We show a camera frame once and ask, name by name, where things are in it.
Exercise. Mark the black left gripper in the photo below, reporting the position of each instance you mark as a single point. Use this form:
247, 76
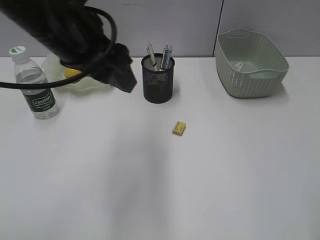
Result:
111, 64

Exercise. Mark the blue grey ballpoint pen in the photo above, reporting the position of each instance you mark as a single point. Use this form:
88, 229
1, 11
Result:
164, 57

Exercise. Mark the yellow mango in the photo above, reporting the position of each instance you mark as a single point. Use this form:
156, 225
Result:
70, 72

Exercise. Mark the grey white ballpoint pen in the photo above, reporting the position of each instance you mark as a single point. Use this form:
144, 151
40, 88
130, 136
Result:
169, 56

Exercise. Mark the yellow eraser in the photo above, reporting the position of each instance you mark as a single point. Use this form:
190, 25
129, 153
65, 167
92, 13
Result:
179, 128

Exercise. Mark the clear plastic water bottle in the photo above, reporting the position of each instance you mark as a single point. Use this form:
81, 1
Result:
41, 102

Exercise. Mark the white waste paper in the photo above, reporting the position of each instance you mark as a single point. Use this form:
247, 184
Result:
240, 66

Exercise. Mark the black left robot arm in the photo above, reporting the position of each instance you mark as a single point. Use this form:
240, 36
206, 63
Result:
83, 37

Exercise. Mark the black mesh pen holder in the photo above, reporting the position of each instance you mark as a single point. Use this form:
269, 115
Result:
157, 85

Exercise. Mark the pale green wavy glass plate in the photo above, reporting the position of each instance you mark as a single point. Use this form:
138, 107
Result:
54, 71

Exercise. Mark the pale green plastic basket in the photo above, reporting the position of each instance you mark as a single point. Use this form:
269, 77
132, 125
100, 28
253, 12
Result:
266, 66

